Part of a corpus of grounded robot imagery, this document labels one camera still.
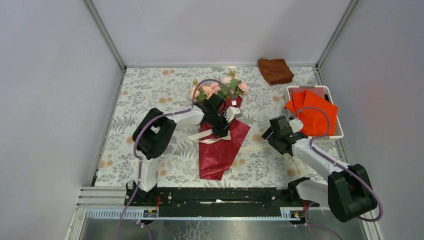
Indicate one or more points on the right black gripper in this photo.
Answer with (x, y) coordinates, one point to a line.
(270, 138)

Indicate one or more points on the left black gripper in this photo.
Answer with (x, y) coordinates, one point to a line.
(222, 130)

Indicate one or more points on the pink fake flower bouquet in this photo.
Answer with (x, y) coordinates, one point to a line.
(227, 88)

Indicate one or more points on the dark red wrapping paper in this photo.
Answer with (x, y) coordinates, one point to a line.
(217, 154)

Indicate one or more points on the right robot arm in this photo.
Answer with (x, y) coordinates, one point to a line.
(348, 192)

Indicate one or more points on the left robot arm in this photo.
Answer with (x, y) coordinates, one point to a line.
(153, 135)

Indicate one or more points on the floral tablecloth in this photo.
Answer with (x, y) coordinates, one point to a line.
(169, 90)

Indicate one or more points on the white plastic basket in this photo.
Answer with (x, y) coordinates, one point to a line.
(320, 139)

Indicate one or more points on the orange cloth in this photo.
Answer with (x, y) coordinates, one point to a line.
(318, 115)

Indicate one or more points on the brown folded cloth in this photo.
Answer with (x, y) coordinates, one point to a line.
(275, 71)

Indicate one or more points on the dark red paper in basket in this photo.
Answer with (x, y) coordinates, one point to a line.
(319, 91)

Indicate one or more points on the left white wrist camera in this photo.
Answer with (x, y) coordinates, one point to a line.
(232, 113)

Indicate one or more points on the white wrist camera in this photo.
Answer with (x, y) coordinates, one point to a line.
(296, 125)
(232, 113)

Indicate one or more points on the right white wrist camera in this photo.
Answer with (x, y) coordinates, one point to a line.
(296, 125)

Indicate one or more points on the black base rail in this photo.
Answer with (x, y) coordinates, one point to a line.
(211, 202)

